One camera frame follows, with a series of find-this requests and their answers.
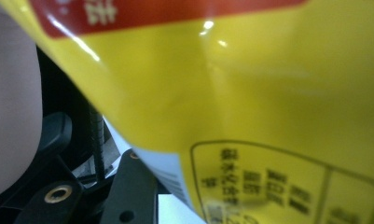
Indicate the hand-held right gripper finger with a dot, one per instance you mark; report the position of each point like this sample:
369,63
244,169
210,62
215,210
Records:
131,193

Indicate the yellow seasoning pouch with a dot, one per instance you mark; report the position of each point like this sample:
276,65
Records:
237,93

